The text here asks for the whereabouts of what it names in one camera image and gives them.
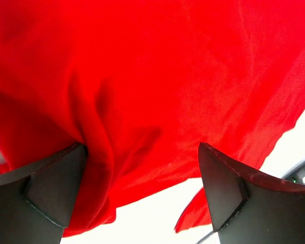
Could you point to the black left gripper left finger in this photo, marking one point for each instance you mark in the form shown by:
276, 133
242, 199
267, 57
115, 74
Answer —
37, 200

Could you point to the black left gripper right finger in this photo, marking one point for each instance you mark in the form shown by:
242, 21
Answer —
250, 206

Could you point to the red t-shirt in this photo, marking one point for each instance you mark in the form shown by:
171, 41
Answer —
141, 84

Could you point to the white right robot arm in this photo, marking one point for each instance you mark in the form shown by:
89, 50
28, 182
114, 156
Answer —
296, 173

